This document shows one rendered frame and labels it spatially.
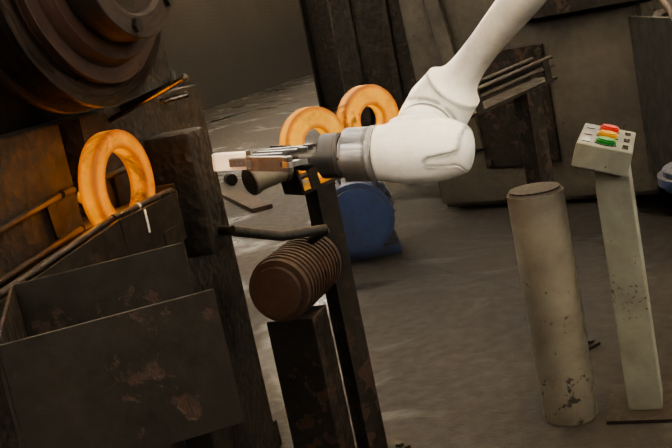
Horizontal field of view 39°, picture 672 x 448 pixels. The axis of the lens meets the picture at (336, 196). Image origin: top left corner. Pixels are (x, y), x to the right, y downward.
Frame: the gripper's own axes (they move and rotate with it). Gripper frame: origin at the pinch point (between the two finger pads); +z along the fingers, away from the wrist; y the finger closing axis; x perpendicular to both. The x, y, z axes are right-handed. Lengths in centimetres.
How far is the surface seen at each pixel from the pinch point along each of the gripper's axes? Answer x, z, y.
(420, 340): -75, 0, 105
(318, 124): -0.2, -1.9, 38.6
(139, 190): -3.2, 15.5, -5.8
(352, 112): 0.8, -7.0, 46.1
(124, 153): 3.7, 16.2, -7.6
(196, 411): -11, -27, -70
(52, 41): 23.8, 13.1, -26.4
